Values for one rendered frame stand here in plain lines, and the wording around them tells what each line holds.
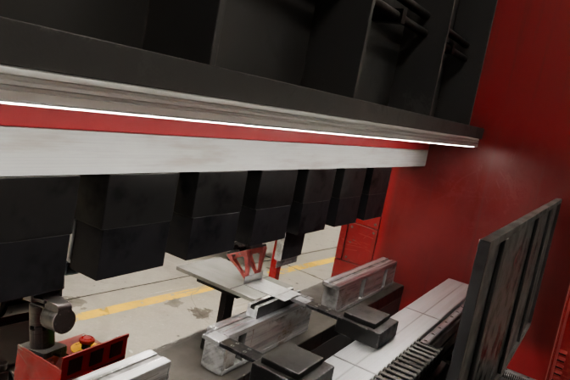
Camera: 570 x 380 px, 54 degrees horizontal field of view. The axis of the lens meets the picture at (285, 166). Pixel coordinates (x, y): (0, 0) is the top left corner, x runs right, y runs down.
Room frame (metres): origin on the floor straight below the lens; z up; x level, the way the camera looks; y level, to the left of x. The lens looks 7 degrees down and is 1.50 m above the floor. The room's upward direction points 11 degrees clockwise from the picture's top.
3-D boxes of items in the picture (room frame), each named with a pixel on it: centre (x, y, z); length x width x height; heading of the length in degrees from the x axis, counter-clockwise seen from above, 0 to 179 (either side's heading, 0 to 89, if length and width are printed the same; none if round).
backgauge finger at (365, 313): (1.30, -0.20, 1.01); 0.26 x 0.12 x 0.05; 59
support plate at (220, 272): (1.45, 0.08, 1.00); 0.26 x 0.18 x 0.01; 59
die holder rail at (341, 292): (1.85, -0.33, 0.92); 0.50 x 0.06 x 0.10; 149
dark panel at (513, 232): (1.32, -0.61, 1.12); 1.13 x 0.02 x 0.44; 149
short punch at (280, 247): (1.37, -0.05, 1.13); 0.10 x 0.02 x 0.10; 149
